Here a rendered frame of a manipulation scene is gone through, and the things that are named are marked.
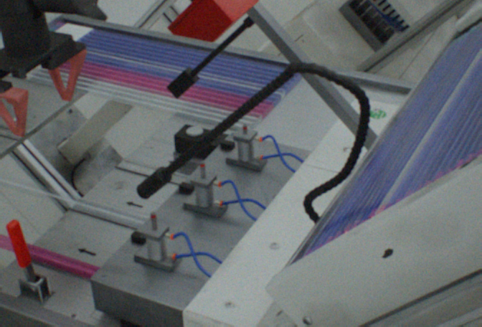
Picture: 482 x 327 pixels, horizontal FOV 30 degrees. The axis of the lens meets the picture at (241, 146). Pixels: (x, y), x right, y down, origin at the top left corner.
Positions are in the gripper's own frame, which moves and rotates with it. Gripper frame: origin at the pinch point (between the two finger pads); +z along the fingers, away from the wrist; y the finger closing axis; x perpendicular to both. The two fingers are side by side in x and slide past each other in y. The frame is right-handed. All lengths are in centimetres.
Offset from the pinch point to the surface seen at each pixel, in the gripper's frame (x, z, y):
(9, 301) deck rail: -7.7, 13.3, -19.8
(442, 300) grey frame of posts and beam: -60, -9, -24
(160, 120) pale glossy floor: 70, 82, 120
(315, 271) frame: -48, -6, -22
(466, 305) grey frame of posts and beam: -62, -9, -24
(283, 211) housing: -33.5, 7.6, 1.2
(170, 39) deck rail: 12, 13, 47
